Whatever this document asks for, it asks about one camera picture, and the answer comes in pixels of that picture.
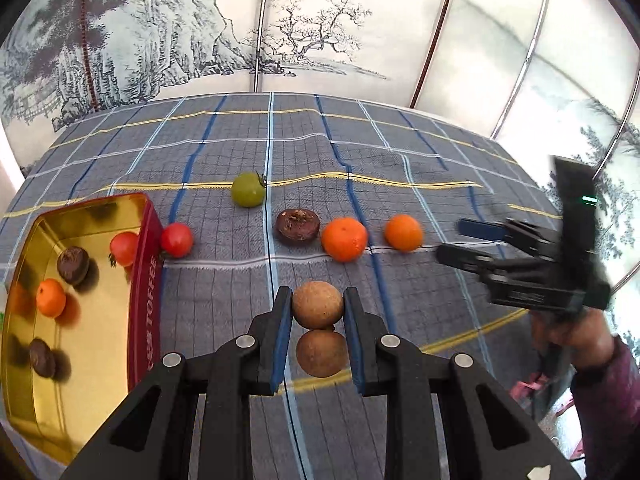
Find smooth orange fruit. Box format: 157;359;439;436
384;214;424;252

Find red toffee tin box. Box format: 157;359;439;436
1;193;163;465

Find brown longan fruit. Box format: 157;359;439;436
292;281;344;330
296;330;348;378

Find orange mandarin with stem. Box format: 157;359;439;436
36;278;66;318

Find purple sleeve forearm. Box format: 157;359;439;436
570;337;640;479

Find person right hand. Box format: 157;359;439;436
529;308;615;370

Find grey plaid tablecloth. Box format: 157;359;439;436
1;93;556;387

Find dark brown passion fruit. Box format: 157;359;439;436
274;208;321;246

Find dark passion fruit in tin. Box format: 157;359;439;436
56;246;90;286

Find red tomato in tin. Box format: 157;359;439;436
108;231;138;268

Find green tomato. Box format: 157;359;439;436
231;171;267;208

